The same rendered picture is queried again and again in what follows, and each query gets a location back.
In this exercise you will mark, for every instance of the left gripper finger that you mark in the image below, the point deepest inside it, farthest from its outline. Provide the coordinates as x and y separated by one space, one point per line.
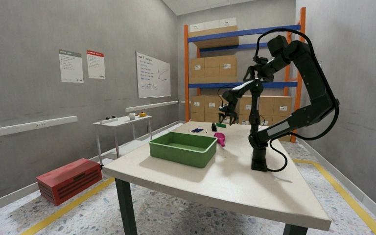
252 77
258 81

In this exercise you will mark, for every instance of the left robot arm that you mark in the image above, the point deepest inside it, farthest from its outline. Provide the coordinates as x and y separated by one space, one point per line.
319 96

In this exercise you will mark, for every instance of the black stapler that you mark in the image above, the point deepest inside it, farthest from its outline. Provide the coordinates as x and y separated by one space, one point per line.
214 127

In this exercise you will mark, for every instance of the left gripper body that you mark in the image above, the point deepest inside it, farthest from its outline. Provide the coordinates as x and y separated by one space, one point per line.
265 69

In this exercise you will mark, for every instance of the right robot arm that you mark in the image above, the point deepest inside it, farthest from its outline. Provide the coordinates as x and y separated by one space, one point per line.
237 92

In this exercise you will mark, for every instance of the green rectangular tray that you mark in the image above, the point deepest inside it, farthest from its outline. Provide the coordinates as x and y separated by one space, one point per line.
188 149

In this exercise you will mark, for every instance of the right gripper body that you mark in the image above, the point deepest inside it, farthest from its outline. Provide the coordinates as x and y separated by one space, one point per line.
230 109

